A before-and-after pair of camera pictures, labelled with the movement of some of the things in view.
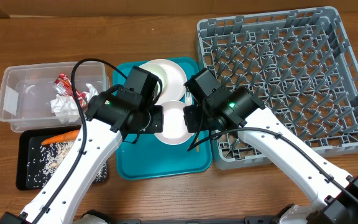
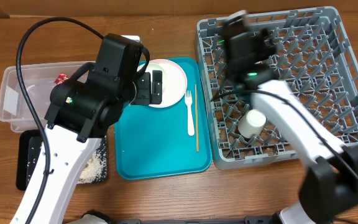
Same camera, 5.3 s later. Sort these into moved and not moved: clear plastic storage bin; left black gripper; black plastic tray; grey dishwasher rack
Moved: left black gripper
Not moved: clear plastic storage bin; black plastic tray; grey dishwasher rack
